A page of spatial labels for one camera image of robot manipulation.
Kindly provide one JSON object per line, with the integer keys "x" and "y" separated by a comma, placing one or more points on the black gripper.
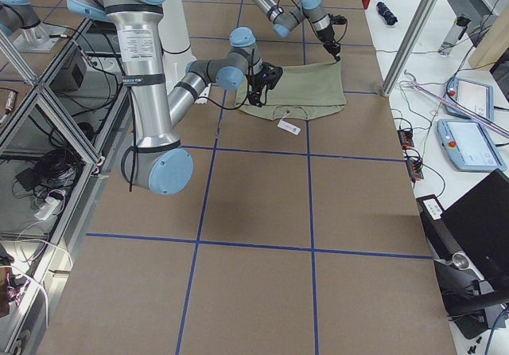
{"x": 258, "y": 83}
{"x": 327, "y": 37}

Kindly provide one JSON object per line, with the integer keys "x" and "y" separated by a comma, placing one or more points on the olive green long-sleeve shirt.
{"x": 309, "y": 92}

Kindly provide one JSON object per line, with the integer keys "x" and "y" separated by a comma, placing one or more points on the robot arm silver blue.
{"x": 155, "y": 160}
{"x": 312, "y": 11}

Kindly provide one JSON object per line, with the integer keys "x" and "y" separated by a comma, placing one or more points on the white shirt hang tag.
{"x": 286, "y": 126}

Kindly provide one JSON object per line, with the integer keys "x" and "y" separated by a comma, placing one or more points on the folded dark blue umbrella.
{"x": 386, "y": 14}

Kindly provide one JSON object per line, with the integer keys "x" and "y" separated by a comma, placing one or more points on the clear water bottle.
{"x": 454, "y": 35}

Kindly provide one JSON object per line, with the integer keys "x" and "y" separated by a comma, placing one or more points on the far blue teach pendant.
{"x": 475, "y": 96}

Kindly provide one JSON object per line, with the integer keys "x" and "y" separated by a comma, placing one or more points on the blue teach pendant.
{"x": 475, "y": 96}
{"x": 468, "y": 146}

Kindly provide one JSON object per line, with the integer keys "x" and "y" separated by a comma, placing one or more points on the near blue teach pendant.
{"x": 468, "y": 146}

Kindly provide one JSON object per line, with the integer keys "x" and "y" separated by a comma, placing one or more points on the black equipment box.
{"x": 71, "y": 74}

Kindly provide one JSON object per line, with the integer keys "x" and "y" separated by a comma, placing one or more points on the black laptop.
{"x": 478, "y": 222}

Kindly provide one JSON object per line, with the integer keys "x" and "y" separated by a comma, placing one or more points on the white power strip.
{"x": 51, "y": 204}

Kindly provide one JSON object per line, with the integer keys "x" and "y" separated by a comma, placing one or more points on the aluminium frame post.
{"x": 417, "y": 24}

